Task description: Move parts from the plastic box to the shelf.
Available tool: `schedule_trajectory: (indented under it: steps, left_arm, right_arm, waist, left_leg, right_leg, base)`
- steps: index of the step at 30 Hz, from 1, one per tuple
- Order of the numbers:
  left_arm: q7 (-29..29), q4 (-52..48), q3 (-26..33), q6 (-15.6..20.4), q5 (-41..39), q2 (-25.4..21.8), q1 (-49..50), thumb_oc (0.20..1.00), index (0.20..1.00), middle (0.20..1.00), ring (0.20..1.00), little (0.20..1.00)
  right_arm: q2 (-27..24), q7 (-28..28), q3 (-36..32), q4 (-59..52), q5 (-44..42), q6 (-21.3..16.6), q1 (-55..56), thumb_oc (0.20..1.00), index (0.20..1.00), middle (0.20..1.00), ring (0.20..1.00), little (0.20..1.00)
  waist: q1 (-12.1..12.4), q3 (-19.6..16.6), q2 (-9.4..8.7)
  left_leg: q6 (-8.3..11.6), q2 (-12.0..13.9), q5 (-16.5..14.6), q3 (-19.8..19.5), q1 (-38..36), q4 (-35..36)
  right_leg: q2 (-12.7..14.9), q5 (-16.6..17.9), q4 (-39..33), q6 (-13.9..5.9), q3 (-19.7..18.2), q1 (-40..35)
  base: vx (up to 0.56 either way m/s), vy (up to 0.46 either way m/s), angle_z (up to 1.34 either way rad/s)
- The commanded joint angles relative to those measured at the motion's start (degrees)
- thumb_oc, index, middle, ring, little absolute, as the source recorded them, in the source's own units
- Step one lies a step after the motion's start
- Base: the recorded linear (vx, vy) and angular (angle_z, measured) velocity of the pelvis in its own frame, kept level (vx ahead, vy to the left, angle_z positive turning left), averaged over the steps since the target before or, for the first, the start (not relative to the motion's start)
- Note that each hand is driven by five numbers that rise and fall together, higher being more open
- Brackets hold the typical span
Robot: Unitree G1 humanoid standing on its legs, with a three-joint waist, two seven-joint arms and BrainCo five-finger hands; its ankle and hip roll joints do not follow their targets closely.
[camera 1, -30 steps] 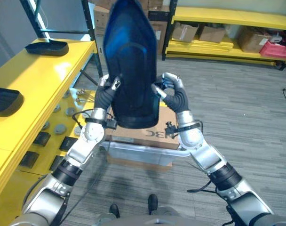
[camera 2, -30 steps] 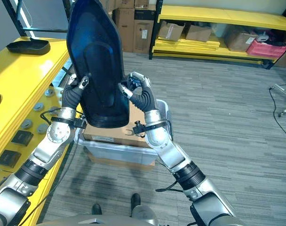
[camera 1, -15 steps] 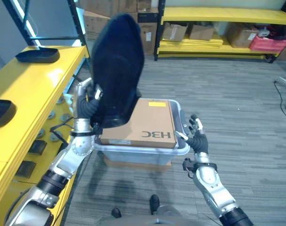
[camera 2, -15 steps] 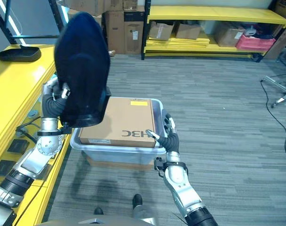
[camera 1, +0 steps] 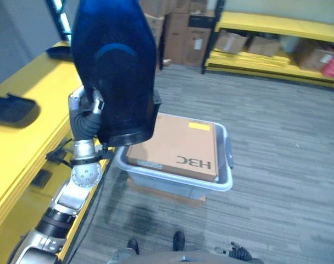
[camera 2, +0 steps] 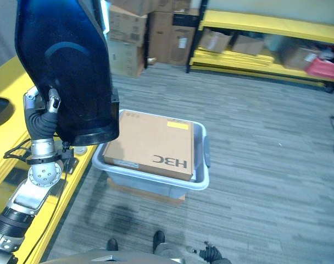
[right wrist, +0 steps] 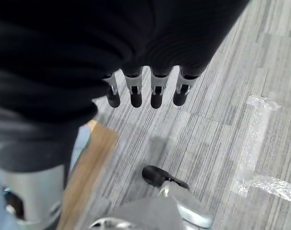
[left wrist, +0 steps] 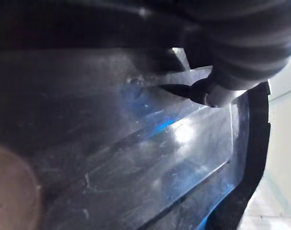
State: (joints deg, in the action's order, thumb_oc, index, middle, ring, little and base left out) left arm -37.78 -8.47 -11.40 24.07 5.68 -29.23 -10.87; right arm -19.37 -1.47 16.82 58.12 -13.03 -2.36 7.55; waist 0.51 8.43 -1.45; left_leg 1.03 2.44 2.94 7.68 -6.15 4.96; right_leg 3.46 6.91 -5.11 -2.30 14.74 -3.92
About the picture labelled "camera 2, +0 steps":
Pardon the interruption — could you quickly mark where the open cardboard box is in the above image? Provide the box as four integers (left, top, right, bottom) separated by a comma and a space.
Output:
232, 34, 266, 56
198, 27, 234, 54

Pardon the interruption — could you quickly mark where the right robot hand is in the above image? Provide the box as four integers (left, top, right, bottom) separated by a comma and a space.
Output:
186, 240, 232, 264

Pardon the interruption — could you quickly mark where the yellow shelf with black posts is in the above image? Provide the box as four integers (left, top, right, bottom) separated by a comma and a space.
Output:
185, 0, 334, 94

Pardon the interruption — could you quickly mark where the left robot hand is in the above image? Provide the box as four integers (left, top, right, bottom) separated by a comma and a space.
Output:
23, 86, 62, 160

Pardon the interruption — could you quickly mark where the grey plastic box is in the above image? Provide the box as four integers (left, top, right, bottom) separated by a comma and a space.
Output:
91, 109, 211, 199

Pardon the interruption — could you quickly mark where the tall narrow cardboard box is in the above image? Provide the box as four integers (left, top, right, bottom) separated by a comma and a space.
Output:
148, 10, 174, 64

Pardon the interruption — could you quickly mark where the cardboard box with black band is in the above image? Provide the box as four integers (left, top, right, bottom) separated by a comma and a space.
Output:
170, 8, 201, 67

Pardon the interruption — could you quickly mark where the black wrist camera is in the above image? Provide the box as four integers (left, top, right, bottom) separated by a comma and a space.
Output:
57, 140, 76, 162

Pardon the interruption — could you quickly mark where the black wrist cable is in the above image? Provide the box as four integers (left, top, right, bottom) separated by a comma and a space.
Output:
3, 134, 74, 263

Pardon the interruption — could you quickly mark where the robot silver torso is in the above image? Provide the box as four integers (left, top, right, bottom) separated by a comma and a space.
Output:
40, 248, 186, 264

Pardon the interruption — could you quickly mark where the yellow metal shelf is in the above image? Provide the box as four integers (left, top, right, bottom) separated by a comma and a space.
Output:
0, 56, 99, 264

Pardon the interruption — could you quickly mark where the cardboard box with white label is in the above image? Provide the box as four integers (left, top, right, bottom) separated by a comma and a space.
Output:
281, 46, 319, 71

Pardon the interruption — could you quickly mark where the robot right dark foot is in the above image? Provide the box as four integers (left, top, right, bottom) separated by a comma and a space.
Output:
152, 230, 166, 252

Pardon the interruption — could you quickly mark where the small cardboard box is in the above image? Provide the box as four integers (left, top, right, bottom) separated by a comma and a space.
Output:
153, 0, 193, 13

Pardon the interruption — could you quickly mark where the robot silver right leg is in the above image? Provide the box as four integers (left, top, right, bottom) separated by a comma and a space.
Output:
153, 243, 186, 257

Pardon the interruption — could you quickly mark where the red bin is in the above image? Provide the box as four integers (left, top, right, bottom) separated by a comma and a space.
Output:
306, 57, 334, 81

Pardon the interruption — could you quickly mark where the large plain cardboard box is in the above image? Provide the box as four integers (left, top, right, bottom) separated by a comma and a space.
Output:
107, 40, 146, 78

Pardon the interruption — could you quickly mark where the wide cardboard box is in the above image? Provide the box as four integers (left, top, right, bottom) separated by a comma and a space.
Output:
109, 0, 157, 17

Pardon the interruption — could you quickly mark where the H3C cardboard box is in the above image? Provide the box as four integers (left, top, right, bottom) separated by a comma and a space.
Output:
102, 112, 196, 182

